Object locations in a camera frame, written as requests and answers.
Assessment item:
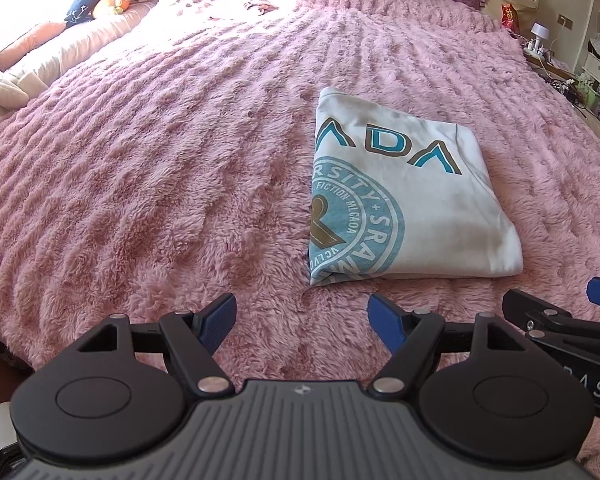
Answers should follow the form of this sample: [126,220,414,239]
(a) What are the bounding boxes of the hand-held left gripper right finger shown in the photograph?
[367,295,551,396]

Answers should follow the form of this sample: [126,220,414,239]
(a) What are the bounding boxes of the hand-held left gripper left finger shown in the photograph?
[37,293,237,396]

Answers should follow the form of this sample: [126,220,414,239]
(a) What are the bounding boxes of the white printed sweatshirt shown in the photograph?
[307,86,525,288]

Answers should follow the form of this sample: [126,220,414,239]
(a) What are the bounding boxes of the pink fluffy blanket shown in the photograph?
[0,0,600,411]

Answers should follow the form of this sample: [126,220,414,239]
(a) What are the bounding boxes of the green storage bin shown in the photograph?
[580,80,600,111]

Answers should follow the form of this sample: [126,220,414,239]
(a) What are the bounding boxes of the wooden nightstand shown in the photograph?
[525,52,576,81]

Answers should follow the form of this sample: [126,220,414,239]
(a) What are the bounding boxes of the white table lamp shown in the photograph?
[530,23,551,56]

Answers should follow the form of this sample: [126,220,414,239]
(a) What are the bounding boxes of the pale pink bed bumper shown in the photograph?
[0,0,161,126]

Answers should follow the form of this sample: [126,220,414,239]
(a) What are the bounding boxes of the white plush toy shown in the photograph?
[0,67,41,121]

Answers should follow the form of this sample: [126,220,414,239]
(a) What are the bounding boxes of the orange plush toy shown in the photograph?
[92,0,131,20]

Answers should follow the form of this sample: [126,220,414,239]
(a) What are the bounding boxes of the peach bolster pillow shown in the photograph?
[0,21,67,66]

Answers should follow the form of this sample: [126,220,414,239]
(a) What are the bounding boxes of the dark blue floral pillow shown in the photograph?
[64,0,118,28]

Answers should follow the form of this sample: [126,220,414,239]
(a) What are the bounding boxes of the tangle of black cables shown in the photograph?
[550,77,588,106]

